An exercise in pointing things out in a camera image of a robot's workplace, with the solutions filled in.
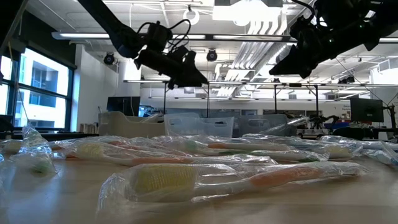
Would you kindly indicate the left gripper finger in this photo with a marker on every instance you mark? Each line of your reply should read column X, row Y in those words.
column 194, row 70
column 180, row 83

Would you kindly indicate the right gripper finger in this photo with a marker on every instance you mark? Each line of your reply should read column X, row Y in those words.
column 287, row 62
column 303, row 68

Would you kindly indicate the black background robot arm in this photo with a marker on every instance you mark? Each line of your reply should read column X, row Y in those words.
column 323, row 119

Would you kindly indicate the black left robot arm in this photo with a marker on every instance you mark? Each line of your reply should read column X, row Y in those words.
column 109, row 25

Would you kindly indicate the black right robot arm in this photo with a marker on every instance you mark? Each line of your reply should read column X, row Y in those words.
column 373, row 18

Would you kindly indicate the black ceiling spotlight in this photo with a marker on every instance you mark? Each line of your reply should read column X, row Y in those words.
column 212, row 55
column 109, row 59

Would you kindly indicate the clear plastic bin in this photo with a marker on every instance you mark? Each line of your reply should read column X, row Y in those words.
column 199, row 126

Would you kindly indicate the black monitor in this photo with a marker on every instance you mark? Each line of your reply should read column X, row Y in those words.
column 123, row 105
column 367, row 109

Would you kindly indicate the grey translucent plastic bin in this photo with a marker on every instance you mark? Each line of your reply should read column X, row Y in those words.
column 258, row 124

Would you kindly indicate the white plastic bin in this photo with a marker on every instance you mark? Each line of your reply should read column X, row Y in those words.
column 124, row 126

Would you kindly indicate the black chair back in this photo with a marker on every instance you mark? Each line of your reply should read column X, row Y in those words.
column 348, row 133

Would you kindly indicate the long ceiling light strip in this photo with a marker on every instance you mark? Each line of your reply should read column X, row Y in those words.
column 81, row 35

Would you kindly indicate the large window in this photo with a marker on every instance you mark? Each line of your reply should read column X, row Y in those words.
column 43, row 90

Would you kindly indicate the dark desk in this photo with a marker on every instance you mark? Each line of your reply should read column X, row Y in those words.
column 62, row 136

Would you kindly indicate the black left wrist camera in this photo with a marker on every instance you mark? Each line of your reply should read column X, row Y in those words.
column 158, row 35

